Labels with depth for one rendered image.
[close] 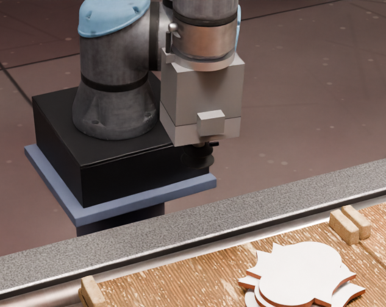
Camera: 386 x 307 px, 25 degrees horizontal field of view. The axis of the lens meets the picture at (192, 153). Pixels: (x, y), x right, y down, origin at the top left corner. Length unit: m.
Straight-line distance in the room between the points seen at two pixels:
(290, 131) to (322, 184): 2.02
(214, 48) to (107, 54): 0.47
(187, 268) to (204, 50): 0.37
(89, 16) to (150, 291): 0.48
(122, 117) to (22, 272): 0.35
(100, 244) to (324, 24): 3.29
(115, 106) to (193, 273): 0.38
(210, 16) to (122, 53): 0.48
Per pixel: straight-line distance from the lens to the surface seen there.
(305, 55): 4.17
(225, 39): 1.02
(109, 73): 1.48
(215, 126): 1.06
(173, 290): 1.23
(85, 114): 1.53
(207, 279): 1.25
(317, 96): 3.80
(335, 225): 1.34
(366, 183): 1.51
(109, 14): 1.43
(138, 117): 1.52
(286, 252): 1.25
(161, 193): 1.54
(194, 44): 1.01
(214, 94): 1.05
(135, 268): 1.29
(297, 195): 1.46
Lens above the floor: 1.72
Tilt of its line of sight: 31 degrees down
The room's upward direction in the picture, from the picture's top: straight up
